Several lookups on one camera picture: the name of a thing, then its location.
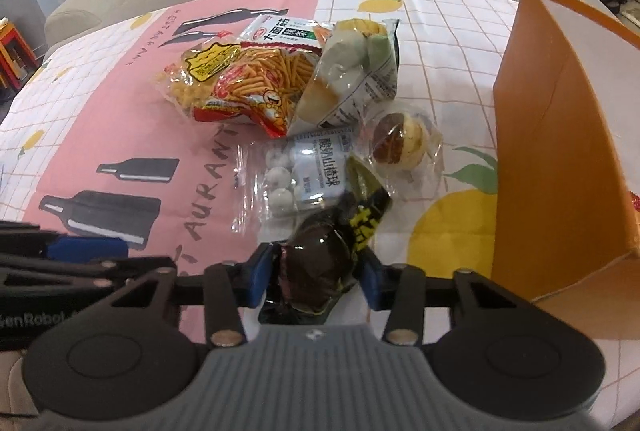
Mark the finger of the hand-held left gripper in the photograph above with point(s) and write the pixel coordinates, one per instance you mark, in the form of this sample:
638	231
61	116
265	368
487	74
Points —
75	273
75	248

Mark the red stool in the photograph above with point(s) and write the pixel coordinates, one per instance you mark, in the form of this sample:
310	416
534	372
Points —
15	51

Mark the red stick snack packet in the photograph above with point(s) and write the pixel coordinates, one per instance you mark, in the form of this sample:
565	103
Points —
260	81

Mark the small white and green packet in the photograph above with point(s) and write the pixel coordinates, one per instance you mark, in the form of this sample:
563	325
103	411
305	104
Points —
280	33

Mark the white orange-rimmed storage box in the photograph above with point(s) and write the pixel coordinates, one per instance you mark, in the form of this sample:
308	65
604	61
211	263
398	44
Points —
550	161

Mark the white and green bread packet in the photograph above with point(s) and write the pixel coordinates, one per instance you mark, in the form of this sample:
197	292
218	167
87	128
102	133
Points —
345	66

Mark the dark chocolate snack packet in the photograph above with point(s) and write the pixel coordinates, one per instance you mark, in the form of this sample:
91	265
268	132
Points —
320	251

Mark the white ball candy packet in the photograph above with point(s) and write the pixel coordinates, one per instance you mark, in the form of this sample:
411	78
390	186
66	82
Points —
315	166

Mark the round bun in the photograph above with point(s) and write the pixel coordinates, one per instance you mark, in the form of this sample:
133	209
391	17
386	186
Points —
400	141

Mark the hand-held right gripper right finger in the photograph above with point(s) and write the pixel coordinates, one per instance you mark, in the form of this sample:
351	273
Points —
372	278

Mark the yellow waffle cookie packet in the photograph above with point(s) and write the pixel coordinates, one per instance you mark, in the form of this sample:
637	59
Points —
190	76

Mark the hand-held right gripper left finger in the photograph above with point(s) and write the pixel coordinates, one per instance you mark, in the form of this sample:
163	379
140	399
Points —
259	273

